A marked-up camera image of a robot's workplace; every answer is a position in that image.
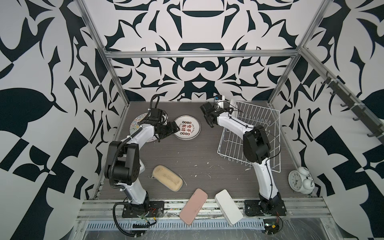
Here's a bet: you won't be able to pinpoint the white plate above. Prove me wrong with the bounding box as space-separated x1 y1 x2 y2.
216 100 238 114
174 115 201 141

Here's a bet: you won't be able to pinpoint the colourful squiggle pattern plate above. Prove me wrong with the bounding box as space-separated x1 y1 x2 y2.
130 114 158 146

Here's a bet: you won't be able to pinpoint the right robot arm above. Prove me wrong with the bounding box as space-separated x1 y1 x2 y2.
200 102 282 215

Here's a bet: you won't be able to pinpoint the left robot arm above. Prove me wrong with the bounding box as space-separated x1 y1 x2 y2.
105 94 180 214

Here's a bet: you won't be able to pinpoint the beige glasses case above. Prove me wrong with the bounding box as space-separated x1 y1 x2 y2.
152 165 184 192

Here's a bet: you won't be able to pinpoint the pink glasses case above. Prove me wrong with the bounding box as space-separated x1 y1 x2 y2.
179 189 208 226

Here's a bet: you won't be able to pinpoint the white glasses case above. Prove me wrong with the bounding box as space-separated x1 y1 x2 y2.
215 190 243 226

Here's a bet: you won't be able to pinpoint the white twin bell alarm clock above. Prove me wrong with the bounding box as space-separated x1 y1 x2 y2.
288 167 315 195

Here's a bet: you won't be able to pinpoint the small circuit board with LED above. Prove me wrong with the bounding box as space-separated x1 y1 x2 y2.
263 217 284 236

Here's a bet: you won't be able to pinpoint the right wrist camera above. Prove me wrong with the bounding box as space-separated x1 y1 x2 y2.
214 95 225 103

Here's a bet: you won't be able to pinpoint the white wire dish rack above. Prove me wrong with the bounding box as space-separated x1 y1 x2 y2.
218 100 281 173

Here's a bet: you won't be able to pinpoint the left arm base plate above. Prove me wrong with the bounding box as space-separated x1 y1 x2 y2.
122 201 165 218

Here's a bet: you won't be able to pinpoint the white slotted cable duct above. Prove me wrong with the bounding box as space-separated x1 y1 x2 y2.
87 219 265 231

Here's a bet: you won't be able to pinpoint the aluminium front mounting rail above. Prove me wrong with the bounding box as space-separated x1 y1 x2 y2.
77 198 332 221

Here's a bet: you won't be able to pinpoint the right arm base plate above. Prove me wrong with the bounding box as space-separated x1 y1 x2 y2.
244 197 287 217

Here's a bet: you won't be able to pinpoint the black wall hook rail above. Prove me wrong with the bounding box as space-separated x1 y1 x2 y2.
320 72 384 145

